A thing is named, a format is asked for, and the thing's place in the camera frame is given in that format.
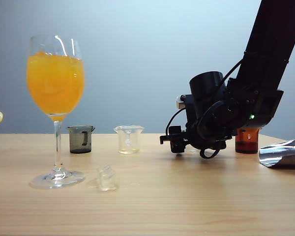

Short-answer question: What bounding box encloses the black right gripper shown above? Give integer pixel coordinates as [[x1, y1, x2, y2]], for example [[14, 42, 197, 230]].
[[159, 94, 238, 153]]

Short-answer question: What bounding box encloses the black camera cable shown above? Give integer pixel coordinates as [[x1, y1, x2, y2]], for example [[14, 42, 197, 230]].
[[165, 108, 186, 135]]

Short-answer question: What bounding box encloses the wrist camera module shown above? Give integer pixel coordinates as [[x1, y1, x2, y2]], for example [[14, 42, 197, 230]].
[[176, 94, 187, 110]]

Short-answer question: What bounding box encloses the wine glass with orange juice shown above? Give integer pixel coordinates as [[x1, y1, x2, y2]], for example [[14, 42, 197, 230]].
[[26, 34, 86, 190]]

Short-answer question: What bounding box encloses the clear empty measuring cup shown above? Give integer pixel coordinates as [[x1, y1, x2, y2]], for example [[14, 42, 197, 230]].
[[113, 125, 145, 155]]

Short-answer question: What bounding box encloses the silver foil bag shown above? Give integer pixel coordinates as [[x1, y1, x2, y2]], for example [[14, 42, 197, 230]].
[[258, 136, 295, 170]]

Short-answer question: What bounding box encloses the amber measuring cup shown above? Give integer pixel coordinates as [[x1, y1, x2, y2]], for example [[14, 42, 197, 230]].
[[235, 126, 260, 154]]

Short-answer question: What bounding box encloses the grey measuring cup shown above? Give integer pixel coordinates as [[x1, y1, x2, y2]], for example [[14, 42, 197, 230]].
[[65, 124, 96, 154]]

